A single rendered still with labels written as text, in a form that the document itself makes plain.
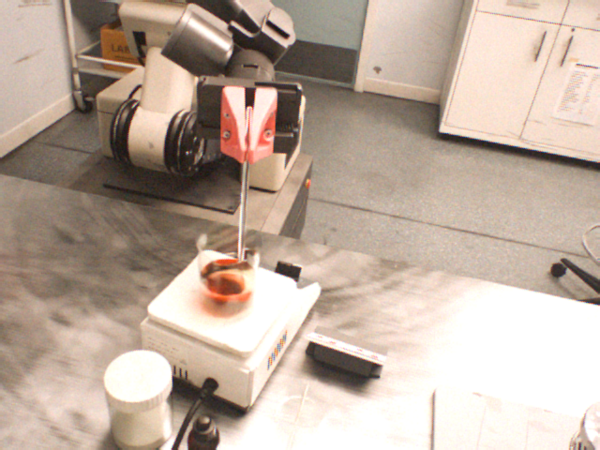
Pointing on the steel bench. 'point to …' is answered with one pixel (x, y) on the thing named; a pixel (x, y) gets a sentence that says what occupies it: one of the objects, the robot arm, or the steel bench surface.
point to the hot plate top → (229, 336)
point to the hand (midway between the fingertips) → (247, 152)
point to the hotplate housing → (255, 367)
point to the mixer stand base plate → (496, 423)
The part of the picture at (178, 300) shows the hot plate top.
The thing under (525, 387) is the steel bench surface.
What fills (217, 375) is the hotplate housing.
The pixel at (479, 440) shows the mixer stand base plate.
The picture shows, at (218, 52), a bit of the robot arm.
